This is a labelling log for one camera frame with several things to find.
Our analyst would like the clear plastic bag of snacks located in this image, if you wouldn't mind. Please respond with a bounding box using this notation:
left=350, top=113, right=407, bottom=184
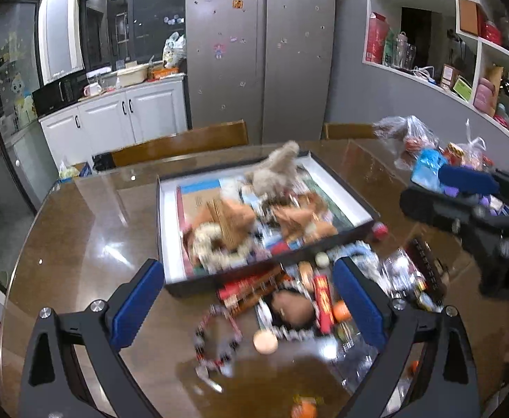
left=444, top=119, right=492, bottom=170

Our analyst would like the clear plastic wrapper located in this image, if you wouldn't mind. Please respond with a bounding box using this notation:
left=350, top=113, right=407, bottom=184
left=378, top=248, right=425, bottom=301

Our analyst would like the glass sliding door with stickers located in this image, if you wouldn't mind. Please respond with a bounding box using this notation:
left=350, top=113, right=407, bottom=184
left=0, top=0, right=61, bottom=290

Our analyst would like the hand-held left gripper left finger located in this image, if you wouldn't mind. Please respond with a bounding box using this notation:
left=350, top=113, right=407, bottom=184
left=17, top=258, right=166, bottom=418

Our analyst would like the cream plastic basin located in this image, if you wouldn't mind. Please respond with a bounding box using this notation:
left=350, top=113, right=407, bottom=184
left=116, top=63, right=151, bottom=88

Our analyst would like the white plastic bag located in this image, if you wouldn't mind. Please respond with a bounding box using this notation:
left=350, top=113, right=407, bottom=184
left=163, top=32, right=188, bottom=69

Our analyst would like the brown glossy desktop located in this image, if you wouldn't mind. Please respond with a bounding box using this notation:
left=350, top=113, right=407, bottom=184
left=0, top=138, right=509, bottom=418

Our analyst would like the dark red striped box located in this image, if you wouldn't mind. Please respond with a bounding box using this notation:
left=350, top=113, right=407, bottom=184
left=217, top=268, right=291, bottom=314

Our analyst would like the shallow black and white box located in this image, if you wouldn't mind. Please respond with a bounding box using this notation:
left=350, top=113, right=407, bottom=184
left=156, top=150, right=382, bottom=299

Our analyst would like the orange round tin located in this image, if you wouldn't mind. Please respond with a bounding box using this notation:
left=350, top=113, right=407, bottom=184
left=334, top=300, right=352, bottom=324

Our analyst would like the grey fluffy plush toy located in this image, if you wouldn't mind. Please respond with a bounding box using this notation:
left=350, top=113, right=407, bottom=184
left=243, top=140, right=303, bottom=199

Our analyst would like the light blue crochet scrunchie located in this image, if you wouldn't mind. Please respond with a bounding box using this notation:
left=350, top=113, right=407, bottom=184
left=337, top=240, right=379, bottom=266

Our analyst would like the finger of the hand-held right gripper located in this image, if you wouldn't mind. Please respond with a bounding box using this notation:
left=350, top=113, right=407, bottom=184
left=437, top=164, right=509, bottom=201
left=399, top=185, right=481, bottom=245

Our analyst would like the cream bead bracelet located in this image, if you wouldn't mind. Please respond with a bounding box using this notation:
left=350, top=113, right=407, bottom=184
left=191, top=222, right=255, bottom=273

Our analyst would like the black bag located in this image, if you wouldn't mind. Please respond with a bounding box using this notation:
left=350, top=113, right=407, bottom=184
left=93, top=152, right=116, bottom=171

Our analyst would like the black microwave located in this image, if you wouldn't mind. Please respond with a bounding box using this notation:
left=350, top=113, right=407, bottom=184
left=32, top=70, right=89, bottom=117

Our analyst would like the red gift box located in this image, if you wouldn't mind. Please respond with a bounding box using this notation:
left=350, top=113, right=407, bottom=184
left=365, top=12, right=389, bottom=64

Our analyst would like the blue snack packet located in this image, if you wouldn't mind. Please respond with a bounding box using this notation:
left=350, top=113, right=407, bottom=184
left=411, top=148, right=449, bottom=190

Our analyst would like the clear plastic bag of food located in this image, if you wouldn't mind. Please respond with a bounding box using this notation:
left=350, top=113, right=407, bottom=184
left=374, top=115, right=440, bottom=170

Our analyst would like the peach round cap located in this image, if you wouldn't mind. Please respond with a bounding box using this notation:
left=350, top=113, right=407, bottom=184
left=253, top=330, right=280, bottom=355

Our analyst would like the glass jar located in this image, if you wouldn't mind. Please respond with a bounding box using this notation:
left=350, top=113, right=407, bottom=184
left=394, top=32, right=417, bottom=70

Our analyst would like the wooden chair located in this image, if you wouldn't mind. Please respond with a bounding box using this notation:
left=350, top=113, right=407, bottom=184
left=323, top=122, right=381, bottom=141
left=111, top=119, right=249, bottom=168

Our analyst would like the pink container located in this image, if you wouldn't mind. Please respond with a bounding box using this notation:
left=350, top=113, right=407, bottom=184
left=473, top=76, right=499, bottom=116

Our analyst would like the red packet with gold print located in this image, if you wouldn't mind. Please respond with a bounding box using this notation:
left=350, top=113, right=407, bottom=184
left=313, top=273, right=336, bottom=337

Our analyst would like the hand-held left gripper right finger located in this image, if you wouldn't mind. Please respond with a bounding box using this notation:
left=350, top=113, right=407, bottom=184
left=333, top=256, right=484, bottom=418

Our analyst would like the small orange packet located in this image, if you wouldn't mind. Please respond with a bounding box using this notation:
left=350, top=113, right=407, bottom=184
left=291, top=395, right=320, bottom=418

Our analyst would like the white appliance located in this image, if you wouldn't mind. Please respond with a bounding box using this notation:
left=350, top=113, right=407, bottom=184
left=8, top=133, right=59, bottom=210

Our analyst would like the dark brown round toy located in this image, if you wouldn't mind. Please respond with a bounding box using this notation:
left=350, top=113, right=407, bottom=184
left=272, top=289, right=317, bottom=331

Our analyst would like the silver double-door refrigerator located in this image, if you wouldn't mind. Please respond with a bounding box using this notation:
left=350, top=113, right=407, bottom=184
left=185, top=0, right=338, bottom=144

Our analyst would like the red black white bead necklace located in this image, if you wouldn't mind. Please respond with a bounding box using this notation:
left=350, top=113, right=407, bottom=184
left=194, top=304, right=244, bottom=379

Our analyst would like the black ribbed comb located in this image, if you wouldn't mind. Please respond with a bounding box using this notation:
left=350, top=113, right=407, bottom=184
left=409, top=237, right=450, bottom=310

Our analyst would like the white kitchen cabinet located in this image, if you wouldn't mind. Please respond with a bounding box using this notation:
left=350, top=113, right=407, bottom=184
left=40, top=76, right=191, bottom=167

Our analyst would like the blue tissue pack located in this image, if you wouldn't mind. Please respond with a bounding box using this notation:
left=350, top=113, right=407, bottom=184
left=58, top=162, right=93, bottom=182

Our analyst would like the light blue card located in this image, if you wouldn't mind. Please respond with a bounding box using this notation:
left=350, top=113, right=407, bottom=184
left=177, top=182, right=221, bottom=196

